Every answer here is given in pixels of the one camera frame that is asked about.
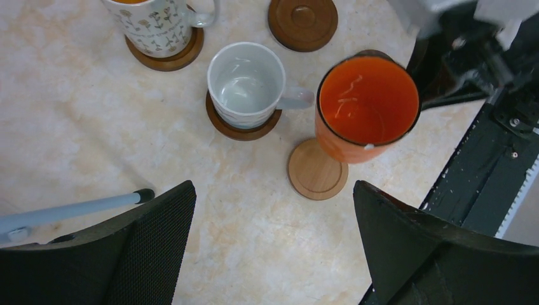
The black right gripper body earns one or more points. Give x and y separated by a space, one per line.
465 62

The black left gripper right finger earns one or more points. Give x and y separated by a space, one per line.
417 258

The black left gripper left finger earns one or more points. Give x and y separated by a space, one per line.
132 258

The dark walnut wood coaster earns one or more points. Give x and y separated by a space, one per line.
373 53

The orange glass cup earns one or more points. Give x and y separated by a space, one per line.
363 106

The light wood coaster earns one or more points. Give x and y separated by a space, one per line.
314 174

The brown ridged coaster front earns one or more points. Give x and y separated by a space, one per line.
302 25

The brown ridged coaster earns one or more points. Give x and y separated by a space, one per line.
173 63
302 25
237 133

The white ceramic mug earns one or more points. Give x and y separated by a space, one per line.
247 84

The patterned white mug yellow inside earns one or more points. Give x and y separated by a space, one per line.
159 28

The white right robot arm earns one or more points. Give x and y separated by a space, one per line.
424 18

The light blue tripod stand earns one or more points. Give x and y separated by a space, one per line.
17 227

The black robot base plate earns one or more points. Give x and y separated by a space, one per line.
478 188

